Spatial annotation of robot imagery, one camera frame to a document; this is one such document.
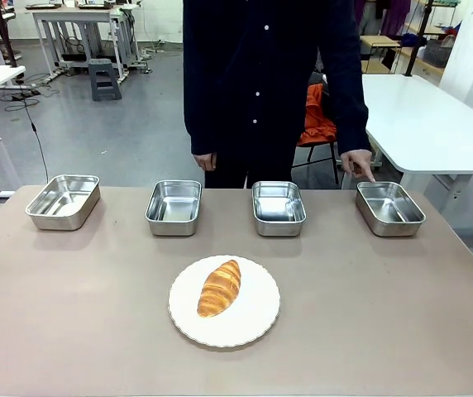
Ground person's left forearm dark sleeve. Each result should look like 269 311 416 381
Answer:
331 78 372 156

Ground person's right forearm dark sleeve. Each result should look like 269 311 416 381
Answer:
184 82 217 157

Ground steel rectangular container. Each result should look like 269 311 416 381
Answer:
25 174 102 232
145 179 203 237
251 180 307 237
355 180 427 238

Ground golden bread loaf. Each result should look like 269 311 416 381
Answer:
196 259 242 318

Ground person's left hand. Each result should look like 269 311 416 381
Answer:
339 149 377 184

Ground person's right hand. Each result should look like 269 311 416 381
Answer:
192 152 218 172

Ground grey basket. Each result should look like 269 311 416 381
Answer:
423 38 455 69

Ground large white table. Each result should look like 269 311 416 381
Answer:
341 73 473 232

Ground black stand pole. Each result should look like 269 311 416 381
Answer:
0 0 19 68
403 0 434 78

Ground purple hanging clothes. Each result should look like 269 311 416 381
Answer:
353 0 412 39

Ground wooden shelf rack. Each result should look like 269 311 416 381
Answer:
359 22 447 78

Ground grey step stool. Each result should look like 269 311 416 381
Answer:
87 58 123 102

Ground white desk grey legs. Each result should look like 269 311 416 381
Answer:
31 2 141 80

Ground black chair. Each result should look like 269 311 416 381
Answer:
291 70 342 185

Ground orange jacket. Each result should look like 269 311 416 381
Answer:
296 84 338 147

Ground person in dark shirt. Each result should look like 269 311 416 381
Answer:
181 0 372 189

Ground white scalloped plate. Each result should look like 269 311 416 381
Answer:
168 254 281 349

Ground black floor cable bundle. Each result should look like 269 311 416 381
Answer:
0 73 62 112

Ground black hanging cable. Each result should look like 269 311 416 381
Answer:
14 80 50 184

